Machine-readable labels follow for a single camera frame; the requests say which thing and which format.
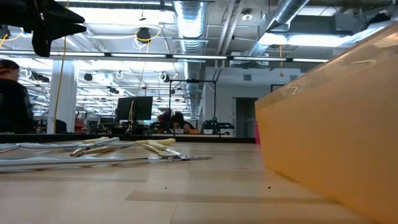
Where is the standing person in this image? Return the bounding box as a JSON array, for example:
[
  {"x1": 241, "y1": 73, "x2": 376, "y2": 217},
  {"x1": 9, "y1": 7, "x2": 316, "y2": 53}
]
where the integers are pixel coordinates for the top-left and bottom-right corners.
[{"x1": 0, "y1": 58, "x2": 37, "y2": 135}]

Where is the black ceiling camera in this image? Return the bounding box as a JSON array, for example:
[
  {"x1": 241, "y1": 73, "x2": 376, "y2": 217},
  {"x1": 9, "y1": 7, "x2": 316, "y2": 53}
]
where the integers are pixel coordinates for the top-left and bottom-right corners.
[{"x1": 136, "y1": 27, "x2": 152, "y2": 44}]

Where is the black tubular frame stand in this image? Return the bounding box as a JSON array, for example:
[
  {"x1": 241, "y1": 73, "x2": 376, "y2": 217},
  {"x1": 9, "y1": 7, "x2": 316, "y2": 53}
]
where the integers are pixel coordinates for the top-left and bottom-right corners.
[{"x1": 169, "y1": 79, "x2": 218, "y2": 138}]

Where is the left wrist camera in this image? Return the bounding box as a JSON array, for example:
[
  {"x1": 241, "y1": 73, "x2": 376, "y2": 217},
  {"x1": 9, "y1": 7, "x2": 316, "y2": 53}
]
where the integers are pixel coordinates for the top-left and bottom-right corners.
[{"x1": 30, "y1": 30, "x2": 53, "y2": 58}]

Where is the black computer monitor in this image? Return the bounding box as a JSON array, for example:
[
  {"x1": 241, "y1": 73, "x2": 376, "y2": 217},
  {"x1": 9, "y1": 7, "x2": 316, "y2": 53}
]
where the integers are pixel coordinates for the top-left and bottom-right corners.
[{"x1": 114, "y1": 95, "x2": 154, "y2": 135}]

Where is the orange plastic bin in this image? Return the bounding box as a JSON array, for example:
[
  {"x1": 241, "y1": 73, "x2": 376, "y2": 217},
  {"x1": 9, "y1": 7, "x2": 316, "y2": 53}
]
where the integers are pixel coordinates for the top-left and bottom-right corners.
[{"x1": 254, "y1": 21, "x2": 398, "y2": 224}]

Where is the dark ceiling fixture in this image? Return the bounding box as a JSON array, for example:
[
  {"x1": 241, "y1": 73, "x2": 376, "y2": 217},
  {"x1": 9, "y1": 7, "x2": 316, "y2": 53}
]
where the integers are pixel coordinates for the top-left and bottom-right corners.
[{"x1": 366, "y1": 12, "x2": 391, "y2": 29}]

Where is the slanted silver air duct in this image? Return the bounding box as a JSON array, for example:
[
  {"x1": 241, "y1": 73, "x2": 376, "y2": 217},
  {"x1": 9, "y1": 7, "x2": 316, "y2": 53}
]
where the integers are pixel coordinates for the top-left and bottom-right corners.
[{"x1": 247, "y1": 0, "x2": 312, "y2": 58}]

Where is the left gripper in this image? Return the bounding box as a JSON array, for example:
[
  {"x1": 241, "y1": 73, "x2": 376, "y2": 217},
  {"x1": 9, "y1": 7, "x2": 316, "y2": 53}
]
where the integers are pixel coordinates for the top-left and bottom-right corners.
[{"x1": 21, "y1": 0, "x2": 88, "y2": 41}]

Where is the large silver spiral duct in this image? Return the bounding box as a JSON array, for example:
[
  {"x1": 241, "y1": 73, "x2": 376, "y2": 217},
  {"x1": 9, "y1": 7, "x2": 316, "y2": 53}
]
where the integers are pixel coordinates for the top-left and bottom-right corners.
[{"x1": 172, "y1": 0, "x2": 208, "y2": 118}]

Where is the white building pillar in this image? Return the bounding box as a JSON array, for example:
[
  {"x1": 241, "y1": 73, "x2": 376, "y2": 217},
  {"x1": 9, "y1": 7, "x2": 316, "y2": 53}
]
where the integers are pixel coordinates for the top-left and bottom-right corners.
[{"x1": 46, "y1": 60, "x2": 78, "y2": 134}]

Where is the grey door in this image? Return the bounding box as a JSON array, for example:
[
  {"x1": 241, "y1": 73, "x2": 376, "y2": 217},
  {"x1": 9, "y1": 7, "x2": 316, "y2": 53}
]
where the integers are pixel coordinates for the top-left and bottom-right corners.
[{"x1": 235, "y1": 96, "x2": 259, "y2": 138}]

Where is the seated person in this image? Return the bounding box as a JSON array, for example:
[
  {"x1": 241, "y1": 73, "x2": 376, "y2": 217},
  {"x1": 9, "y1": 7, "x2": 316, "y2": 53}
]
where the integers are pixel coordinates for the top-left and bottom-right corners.
[{"x1": 170, "y1": 111, "x2": 196, "y2": 133}]

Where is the long ceiling light strip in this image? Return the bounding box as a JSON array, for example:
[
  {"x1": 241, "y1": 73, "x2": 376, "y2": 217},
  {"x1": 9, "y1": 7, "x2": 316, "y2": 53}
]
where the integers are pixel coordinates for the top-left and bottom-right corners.
[{"x1": 0, "y1": 50, "x2": 330, "y2": 63}]

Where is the dark red background object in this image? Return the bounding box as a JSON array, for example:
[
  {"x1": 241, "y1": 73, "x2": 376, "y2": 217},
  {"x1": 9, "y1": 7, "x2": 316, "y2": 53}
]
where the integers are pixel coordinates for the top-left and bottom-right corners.
[{"x1": 157, "y1": 109, "x2": 172, "y2": 132}]

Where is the red background equipment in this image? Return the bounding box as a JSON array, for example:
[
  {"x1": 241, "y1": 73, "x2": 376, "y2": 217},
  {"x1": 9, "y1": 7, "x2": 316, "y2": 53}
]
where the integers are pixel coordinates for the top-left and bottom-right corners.
[{"x1": 73, "y1": 111, "x2": 87, "y2": 134}]

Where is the black aluminium table frame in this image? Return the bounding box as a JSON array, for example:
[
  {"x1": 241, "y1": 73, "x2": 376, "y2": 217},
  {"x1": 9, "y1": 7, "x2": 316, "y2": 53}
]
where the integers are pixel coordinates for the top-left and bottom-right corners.
[{"x1": 0, "y1": 133, "x2": 256, "y2": 144}]

